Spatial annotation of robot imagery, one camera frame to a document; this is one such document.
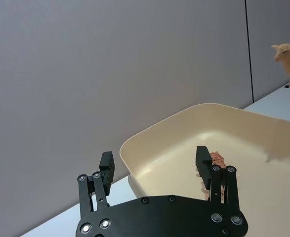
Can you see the cream plastic tray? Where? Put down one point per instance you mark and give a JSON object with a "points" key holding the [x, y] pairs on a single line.
{"points": [[174, 153]]}

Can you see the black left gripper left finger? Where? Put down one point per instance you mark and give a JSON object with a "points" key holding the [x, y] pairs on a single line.
{"points": [[107, 172]]}

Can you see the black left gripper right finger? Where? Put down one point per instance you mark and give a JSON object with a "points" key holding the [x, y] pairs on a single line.
{"points": [[204, 165]]}

